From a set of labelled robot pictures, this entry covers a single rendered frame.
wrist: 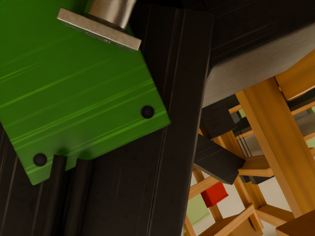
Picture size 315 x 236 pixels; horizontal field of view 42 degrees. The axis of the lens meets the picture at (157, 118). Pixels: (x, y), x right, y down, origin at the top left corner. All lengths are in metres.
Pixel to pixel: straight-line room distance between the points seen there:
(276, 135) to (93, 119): 0.83
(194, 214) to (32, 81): 3.50
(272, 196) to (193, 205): 5.88
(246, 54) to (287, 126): 0.74
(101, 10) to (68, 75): 0.06
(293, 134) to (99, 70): 0.85
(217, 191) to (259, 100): 3.08
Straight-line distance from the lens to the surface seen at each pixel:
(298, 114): 9.24
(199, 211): 3.84
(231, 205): 9.39
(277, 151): 1.09
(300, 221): 0.85
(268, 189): 9.54
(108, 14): 0.27
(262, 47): 0.39
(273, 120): 1.10
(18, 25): 0.32
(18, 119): 0.32
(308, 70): 0.93
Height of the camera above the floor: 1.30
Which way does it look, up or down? 7 degrees down
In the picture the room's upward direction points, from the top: 156 degrees clockwise
